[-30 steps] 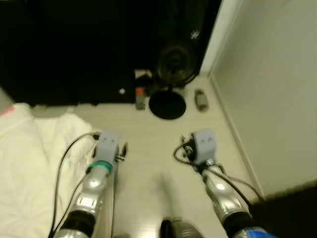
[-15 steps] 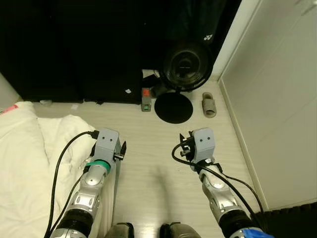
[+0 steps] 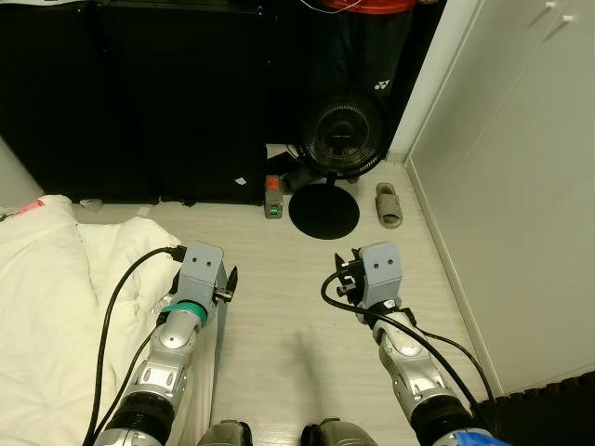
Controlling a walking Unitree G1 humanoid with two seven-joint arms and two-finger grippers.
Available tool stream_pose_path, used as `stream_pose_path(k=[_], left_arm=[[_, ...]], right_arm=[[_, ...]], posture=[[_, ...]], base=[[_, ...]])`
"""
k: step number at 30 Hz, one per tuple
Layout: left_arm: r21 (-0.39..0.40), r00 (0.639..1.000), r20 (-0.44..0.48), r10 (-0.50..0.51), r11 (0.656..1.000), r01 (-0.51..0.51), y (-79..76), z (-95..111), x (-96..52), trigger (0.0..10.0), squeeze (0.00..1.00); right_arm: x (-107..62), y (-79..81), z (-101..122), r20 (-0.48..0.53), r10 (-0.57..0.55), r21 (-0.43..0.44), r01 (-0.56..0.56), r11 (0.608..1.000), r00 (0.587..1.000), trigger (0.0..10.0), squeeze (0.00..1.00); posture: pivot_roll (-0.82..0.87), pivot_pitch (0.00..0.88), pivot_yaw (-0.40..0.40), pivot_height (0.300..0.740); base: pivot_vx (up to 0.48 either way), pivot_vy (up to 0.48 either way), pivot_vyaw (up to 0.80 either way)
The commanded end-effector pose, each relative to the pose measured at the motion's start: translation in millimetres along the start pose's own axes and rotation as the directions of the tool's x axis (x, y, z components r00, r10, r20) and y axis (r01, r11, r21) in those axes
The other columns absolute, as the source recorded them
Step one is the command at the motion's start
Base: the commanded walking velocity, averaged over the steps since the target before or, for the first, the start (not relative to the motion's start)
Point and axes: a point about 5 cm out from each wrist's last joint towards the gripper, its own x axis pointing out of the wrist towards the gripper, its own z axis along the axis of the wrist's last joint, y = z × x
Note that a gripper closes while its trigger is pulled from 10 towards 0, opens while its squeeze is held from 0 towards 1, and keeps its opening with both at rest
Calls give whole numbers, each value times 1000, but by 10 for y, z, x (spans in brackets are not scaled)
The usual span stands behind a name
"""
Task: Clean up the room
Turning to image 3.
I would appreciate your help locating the cream cartoon print blanket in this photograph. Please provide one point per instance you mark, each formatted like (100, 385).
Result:
(46, 307)

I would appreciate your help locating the black round base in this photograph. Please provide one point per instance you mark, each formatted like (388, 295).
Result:
(323, 212)

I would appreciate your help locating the grey slipper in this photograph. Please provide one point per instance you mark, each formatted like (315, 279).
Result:
(389, 206)

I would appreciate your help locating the device with green light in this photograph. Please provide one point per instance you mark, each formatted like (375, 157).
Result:
(273, 200)

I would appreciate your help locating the black round fan head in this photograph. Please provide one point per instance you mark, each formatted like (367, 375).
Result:
(346, 135)

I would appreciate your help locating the grey left robot leg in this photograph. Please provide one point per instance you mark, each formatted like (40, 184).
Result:
(223, 435)

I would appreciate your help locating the grey robot leg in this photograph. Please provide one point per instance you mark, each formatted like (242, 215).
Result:
(339, 434)
(223, 435)

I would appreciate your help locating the grey right robot leg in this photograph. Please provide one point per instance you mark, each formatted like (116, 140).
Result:
(339, 434)

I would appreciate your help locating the white wardrobe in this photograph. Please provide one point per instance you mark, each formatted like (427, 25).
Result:
(521, 186)

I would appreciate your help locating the person in black shorts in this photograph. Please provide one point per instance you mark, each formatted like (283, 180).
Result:
(363, 46)

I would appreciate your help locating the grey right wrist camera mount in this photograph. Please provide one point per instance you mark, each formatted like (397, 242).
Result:
(381, 274)

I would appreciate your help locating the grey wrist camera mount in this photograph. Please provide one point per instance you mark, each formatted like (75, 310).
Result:
(381, 274)
(200, 269)

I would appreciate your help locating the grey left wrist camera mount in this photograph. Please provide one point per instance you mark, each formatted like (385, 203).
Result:
(200, 269)

